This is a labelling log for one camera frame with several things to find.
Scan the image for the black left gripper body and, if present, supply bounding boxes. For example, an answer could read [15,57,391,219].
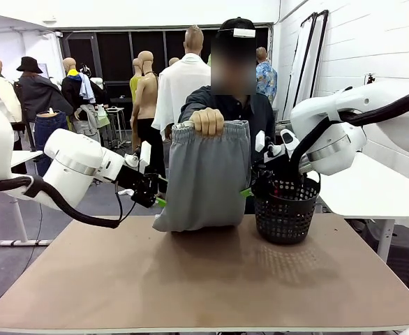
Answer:
[116,165,161,209]

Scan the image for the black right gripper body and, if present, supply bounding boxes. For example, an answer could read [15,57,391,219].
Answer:
[251,161,279,202]

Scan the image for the grey shorts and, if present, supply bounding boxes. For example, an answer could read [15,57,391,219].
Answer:
[151,119,252,233]

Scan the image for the person's right forearm dark sleeve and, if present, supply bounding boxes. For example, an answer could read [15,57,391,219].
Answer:
[178,99,205,124]

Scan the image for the person's right hand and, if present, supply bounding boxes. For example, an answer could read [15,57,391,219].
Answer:
[190,107,225,137]

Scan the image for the black perforated plastic basket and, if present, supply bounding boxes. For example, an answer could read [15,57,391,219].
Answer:
[253,170,322,246]

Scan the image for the person in dark jacket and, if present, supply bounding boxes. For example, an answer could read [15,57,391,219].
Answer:
[178,36,276,214]

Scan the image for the small white metal work table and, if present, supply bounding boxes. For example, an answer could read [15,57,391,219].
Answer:
[104,105,127,150]

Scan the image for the bare mannequin in black trousers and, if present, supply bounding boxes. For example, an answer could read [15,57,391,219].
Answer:
[131,51,170,204]

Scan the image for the mannequin in grey jacket jeans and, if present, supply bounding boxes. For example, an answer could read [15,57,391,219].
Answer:
[72,103,103,144]

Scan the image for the mannequin in white shirt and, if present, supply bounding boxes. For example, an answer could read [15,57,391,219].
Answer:
[151,24,213,141]

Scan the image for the mannequin in yellow top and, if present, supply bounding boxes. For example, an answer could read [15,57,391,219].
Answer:
[130,58,144,105]

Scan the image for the figure in blue floral shirt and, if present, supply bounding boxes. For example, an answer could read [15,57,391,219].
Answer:
[255,47,278,107]

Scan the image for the large white table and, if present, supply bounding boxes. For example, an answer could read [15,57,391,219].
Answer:
[297,151,409,263]

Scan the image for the blue jeans half form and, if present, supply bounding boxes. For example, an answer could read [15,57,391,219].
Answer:
[33,108,70,177]

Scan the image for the light blue hanging shirt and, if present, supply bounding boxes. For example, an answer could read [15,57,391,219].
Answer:
[78,72,96,105]

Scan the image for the mannequin in black yellow jacket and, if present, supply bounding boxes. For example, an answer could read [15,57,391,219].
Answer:
[61,57,110,118]

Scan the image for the black framed white panel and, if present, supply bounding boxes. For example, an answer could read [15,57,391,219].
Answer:
[308,9,330,102]
[283,12,319,121]

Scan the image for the mannequin in dark coat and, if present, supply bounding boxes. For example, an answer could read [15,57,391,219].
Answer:
[13,71,75,123]

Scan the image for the black baseball cap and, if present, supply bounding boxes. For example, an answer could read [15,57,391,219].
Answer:
[217,16,258,39]

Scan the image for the black bucket hat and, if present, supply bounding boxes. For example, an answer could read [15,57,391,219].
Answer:
[16,56,44,75]

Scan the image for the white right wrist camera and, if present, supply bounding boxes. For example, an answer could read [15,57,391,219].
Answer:
[255,130,283,157]

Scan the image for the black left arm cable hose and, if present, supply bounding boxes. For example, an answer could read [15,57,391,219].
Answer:
[0,175,122,230]

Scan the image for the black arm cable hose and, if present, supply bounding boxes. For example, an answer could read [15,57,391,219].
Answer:
[0,175,122,230]
[290,86,409,175]

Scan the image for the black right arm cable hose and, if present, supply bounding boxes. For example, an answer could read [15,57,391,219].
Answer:
[290,86,409,175]

